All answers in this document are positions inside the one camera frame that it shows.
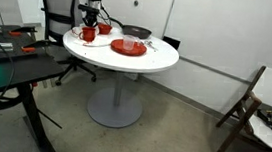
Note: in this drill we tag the white red-striped tea towel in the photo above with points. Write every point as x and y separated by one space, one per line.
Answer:
97 42

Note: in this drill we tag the silver metal fork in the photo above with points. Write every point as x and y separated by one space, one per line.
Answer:
152 47

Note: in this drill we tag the grey table pedestal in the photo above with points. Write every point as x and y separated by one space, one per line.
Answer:
114 109

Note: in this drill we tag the grey wall conduit strip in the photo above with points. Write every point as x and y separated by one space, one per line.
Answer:
210 69

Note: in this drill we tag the silver metal spoon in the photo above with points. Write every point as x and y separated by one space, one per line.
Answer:
147 43

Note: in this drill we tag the red plate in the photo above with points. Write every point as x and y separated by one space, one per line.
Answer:
135 51

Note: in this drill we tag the black robot desk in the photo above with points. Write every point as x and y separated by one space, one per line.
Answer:
32 69

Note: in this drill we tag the red mug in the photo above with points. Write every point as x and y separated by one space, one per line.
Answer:
89 34

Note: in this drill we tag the red bowl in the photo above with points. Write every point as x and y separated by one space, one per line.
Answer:
104 29

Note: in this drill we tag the wooden folding chair white panels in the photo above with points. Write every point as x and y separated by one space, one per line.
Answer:
242 119

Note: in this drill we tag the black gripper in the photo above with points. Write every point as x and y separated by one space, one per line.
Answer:
90 16

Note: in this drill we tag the black frying pan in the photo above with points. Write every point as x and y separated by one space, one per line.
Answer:
137 31

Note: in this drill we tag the round wall knob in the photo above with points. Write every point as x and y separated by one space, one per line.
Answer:
136 3

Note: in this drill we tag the black wall box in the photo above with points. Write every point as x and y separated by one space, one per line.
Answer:
172 43

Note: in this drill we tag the grey mesh office chair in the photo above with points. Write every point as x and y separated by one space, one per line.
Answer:
52 1

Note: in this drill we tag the clear plastic cup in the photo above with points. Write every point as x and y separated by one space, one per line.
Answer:
128 43

